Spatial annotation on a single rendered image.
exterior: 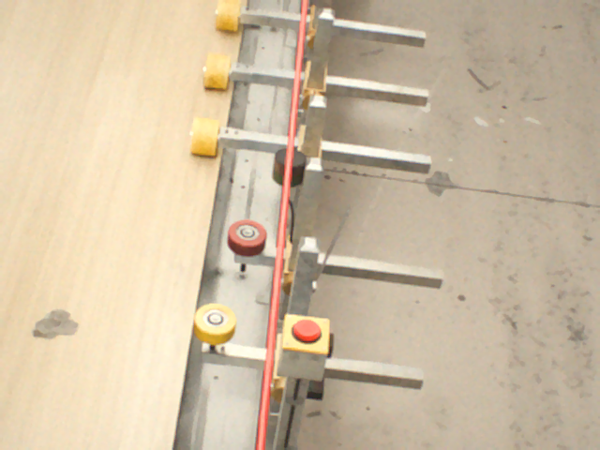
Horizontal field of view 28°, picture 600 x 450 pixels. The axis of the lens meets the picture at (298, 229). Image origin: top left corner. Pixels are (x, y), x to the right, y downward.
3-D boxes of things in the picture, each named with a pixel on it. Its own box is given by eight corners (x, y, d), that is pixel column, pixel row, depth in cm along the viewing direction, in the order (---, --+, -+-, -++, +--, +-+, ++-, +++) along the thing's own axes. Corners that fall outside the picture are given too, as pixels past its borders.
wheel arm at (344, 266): (439, 281, 251) (442, 266, 249) (439, 292, 249) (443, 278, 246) (234, 254, 250) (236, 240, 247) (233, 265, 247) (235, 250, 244)
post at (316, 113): (298, 259, 279) (327, 94, 246) (297, 269, 276) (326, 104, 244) (283, 257, 278) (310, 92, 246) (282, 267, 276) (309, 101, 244)
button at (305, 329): (319, 327, 183) (321, 320, 182) (318, 346, 180) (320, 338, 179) (293, 323, 183) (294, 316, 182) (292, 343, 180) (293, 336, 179)
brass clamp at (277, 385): (302, 353, 237) (306, 337, 233) (298, 406, 227) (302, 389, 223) (271, 350, 236) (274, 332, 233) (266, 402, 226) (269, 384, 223)
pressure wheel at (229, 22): (241, -7, 293) (237, 22, 291) (240, 8, 301) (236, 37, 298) (217, -9, 293) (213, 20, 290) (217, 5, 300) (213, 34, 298)
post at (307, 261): (288, 410, 238) (321, 235, 205) (287, 424, 235) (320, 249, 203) (270, 408, 237) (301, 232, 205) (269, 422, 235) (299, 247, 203)
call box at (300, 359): (322, 352, 189) (330, 318, 184) (321, 385, 184) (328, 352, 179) (279, 346, 189) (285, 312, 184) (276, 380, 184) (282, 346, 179)
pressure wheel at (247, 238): (262, 260, 253) (268, 219, 246) (260, 286, 247) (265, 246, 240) (225, 254, 253) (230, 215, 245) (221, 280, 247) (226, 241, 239)
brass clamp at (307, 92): (326, 81, 283) (329, 63, 280) (324, 114, 273) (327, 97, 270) (301, 77, 283) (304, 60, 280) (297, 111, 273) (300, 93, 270)
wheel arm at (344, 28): (423, 40, 300) (426, 29, 297) (423, 49, 297) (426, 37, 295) (227, 13, 298) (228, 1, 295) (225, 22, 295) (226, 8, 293)
